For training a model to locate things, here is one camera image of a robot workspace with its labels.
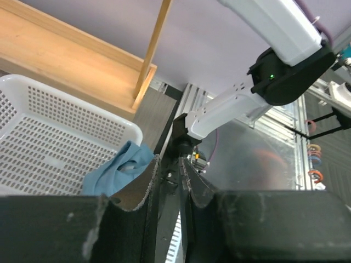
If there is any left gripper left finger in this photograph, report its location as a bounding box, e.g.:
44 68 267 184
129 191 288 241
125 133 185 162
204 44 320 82
1 156 160 262

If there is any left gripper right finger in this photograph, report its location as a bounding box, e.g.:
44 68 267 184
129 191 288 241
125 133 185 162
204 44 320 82
179 158 350 262

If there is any blue tank top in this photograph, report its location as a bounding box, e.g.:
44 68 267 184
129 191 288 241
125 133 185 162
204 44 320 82
82 141 154 197

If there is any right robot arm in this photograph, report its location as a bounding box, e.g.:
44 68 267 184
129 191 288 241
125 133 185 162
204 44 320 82
166 1 336 157

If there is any white plastic basket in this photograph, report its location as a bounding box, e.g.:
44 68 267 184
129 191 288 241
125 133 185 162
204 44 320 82
1 75 143 196

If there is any wooden clothes rack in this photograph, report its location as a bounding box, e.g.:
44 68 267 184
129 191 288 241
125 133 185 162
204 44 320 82
1 1 171 120

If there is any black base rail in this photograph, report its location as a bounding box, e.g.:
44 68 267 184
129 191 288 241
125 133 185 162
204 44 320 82
152 101 193 263

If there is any white slotted cable duct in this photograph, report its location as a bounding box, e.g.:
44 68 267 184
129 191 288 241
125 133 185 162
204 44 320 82
165 212 182 263

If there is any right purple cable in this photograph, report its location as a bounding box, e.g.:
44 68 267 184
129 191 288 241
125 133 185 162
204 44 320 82
295 0 335 44

